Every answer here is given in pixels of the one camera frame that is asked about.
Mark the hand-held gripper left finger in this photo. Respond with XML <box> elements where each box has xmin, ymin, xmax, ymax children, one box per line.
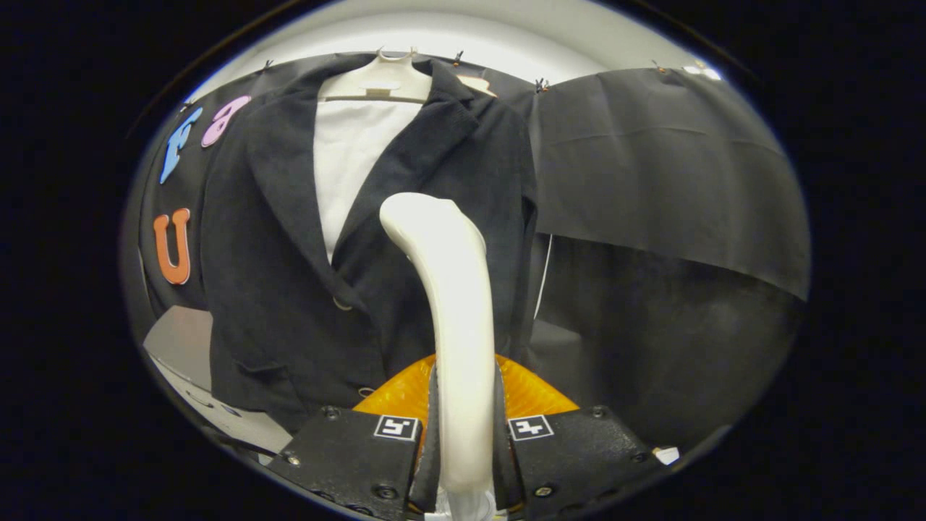
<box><xmin>266</xmin><ymin>353</ymin><xmax>442</xmax><ymax>520</ymax></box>

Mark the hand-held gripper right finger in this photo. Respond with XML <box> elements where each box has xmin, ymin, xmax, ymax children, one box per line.
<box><xmin>493</xmin><ymin>353</ymin><xmax>666</xmax><ymax>518</ymax></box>

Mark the white garment steamer with hose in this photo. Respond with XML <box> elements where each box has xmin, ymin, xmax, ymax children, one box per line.
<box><xmin>379</xmin><ymin>192</ymin><xmax>500</xmax><ymax>520</ymax></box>

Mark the black blazer jacket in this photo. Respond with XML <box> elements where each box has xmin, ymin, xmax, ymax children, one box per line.
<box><xmin>200</xmin><ymin>54</ymin><xmax>540</xmax><ymax>435</ymax></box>

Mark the white clothes hanger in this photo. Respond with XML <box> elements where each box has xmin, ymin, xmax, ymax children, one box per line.
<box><xmin>318</xmin><ymin>47</ymin><xmax>433</xmax><ymax>103</ymax></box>

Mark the grey drawer cabinet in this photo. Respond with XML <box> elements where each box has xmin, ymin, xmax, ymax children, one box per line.
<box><xmin>143</xmin><ymin>305</ymin><xmax>294</xmax><ymax>457</ymax></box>

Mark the white mannequin torso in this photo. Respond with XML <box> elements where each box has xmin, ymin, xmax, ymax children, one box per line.
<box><xmin>313</xmin><ymin>98</ymin><xmax>424</xmax><ymax>265</ymax></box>

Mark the black backdrop cloth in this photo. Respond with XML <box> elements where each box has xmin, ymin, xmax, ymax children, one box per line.
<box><xmin>123</xmin><ymin>51</ymin><xmax>812</xmax><ymax>449</ymax></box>

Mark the thin white hanging cable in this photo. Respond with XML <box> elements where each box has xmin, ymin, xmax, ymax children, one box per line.
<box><xmin>534</xmin><ymin>233</ymin><xmax>554</xmax><ymax>319</ymax></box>

